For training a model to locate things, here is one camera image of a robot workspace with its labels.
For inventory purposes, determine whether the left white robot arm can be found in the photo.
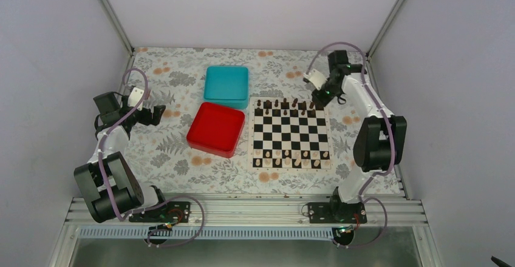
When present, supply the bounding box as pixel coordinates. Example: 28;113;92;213
73;92;169;223

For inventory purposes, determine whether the black white chessboard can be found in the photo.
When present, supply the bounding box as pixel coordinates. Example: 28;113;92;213
248;97;336;172

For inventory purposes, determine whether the red plastic tray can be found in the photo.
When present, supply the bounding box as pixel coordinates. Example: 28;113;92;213
186;102;245;158

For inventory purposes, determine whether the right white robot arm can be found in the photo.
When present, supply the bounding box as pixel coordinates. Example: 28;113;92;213
304;50;407;223

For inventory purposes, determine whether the floral patterned table mat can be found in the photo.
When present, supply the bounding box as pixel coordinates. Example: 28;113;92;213
124;47;361;195

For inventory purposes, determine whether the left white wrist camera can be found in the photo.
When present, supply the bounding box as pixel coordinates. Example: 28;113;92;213
127;87;148;110

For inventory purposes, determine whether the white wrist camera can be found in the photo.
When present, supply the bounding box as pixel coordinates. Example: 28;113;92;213
303;69;327;90
127;87;148;110

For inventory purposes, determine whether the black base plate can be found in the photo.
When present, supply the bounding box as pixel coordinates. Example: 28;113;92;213
304;202;367;224
129;201;191;224

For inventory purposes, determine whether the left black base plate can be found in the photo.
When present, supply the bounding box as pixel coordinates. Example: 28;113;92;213
129;201;191;224

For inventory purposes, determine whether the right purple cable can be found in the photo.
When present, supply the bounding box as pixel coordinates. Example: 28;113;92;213
305;41;397;250

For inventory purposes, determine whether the purple cable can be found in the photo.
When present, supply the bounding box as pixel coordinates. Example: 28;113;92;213
97;68;206;248
305;41;397;250

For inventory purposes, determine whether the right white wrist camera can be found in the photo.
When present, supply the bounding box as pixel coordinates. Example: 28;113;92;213
303;69;327;90

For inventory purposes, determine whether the aluminium corner post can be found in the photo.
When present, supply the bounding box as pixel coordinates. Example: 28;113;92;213
99;0;134;54

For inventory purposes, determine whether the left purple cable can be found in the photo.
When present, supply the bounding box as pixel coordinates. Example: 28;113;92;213
97;68;206;248

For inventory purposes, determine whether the aluminium mounting rail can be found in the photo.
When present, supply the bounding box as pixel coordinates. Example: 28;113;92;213
64;194;428;228

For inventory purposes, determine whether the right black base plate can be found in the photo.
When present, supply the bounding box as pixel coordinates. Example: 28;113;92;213
304;202;367;224

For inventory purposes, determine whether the teal plastic box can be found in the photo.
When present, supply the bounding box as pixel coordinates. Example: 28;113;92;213
203;66;249;110

